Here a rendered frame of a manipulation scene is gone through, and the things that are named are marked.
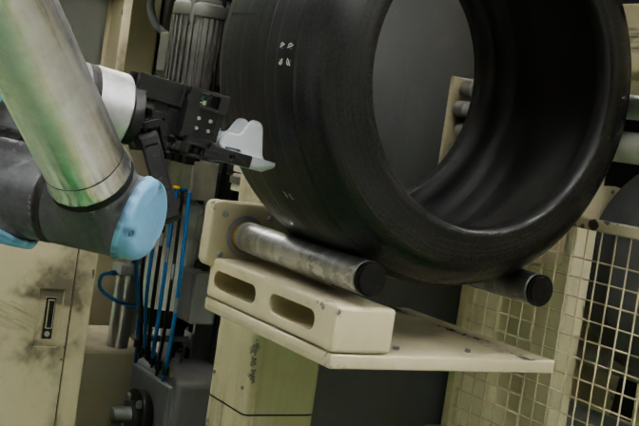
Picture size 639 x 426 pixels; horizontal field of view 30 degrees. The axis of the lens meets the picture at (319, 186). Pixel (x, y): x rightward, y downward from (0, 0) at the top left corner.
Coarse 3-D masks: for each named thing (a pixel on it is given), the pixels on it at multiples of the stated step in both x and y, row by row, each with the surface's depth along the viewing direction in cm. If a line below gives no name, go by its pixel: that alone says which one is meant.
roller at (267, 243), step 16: (240, 224) 176; (256, 224) 174; (240, 240) 174; (256, 240) 169; (272, 240) 166; (288, 240) 163; (304, 240) 162; (256, 256) 172; (272, 256) 165; (288, 256) 161; (304, 256) 158; (320, 256) 155; (336, 256) 152; (352, 256) 151; (304, 272) 159; (320, 272) 154; (336, 272) 151; (352, 272) 148; (368, 272) 147; (384, 272) 149; (352, 288) 148; (368, 288) 147
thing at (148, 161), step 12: (144, 132) 141; (156, 132) 140; (132, 144) 141; (144, 144) 139; (156, 144) 140; (132, 156) 143; (144, 156) 139; (156, 156) 140; (144, 168) 141; (156, 168) 140; (168, 180) 141; (168, 192) 141; (168, 204) 141; (168, 216) 141; (180, 216) 142
